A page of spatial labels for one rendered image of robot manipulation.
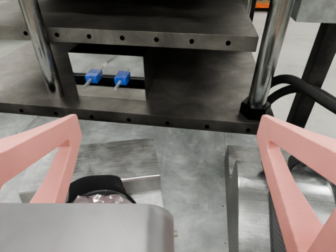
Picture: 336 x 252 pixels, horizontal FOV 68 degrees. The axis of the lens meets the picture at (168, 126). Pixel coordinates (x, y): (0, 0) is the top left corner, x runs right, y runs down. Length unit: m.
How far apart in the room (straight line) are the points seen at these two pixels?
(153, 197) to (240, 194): 0.17
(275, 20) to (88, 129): 0.62
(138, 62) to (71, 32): 0.24
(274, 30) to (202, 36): 0.21
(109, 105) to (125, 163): 0.46
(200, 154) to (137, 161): 0.23
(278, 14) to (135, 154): 0.52
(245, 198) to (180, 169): 0.24
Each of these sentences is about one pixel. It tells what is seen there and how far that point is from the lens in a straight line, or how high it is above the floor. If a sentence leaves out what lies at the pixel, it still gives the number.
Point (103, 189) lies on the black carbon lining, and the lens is 0.54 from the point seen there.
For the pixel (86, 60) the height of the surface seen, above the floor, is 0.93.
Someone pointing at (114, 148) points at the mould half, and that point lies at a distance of 0.56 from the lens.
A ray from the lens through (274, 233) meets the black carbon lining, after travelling 0.47.
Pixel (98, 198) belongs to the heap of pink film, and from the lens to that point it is 0.49.
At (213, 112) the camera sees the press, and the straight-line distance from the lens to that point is 0.90.
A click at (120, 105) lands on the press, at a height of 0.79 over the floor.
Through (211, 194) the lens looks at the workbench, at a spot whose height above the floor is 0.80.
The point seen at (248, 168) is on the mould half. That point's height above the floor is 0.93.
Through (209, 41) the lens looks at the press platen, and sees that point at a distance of 0.84.
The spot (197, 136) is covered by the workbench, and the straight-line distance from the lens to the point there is 0.76.
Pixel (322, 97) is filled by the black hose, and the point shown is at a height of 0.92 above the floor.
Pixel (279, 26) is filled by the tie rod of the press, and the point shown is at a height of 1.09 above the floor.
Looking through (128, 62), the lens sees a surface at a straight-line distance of 0.90.
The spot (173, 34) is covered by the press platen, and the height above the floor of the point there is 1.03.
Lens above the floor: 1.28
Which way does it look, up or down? 37 degrees down
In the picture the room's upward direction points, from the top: straight up
